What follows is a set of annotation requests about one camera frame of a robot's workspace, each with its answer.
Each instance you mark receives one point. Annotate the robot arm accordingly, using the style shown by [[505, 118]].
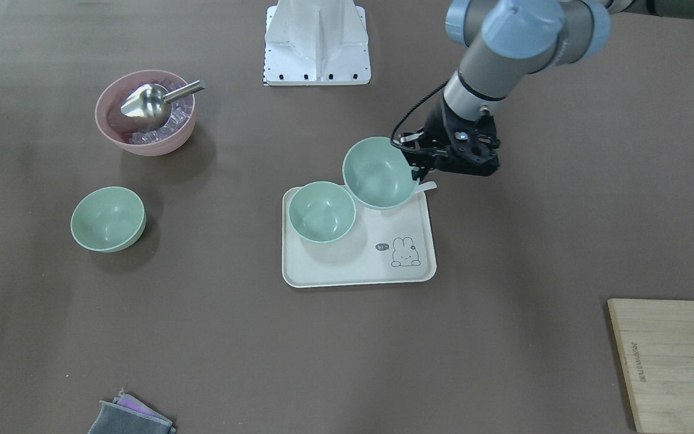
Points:
[[505, 41]]

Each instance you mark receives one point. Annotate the green bowl on tray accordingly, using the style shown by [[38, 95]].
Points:
[[322, 212]]

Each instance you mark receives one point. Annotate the cream serving tray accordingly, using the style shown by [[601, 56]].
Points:
[[384, 246]]

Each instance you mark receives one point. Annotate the bamboo cutting board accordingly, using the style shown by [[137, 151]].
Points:
[[655, 341]]

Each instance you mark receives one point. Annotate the metal ice scoop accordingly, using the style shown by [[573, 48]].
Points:
[[151, 104]]

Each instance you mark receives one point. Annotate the green bowl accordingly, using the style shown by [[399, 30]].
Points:
[[108, 220], [377, 174], [322, 212]]

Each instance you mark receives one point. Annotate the pink bowl with ice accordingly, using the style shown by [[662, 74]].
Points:
[[173, 135]]

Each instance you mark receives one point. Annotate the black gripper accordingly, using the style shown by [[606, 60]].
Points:
[[439, 125]]

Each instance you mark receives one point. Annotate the white ceramic spoon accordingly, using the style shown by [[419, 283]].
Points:
[[424, 187]]

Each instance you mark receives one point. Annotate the grey folded cloth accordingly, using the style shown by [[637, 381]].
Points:
[[128, 414]]

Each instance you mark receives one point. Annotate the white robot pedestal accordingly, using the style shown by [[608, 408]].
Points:
[[316, 43]]

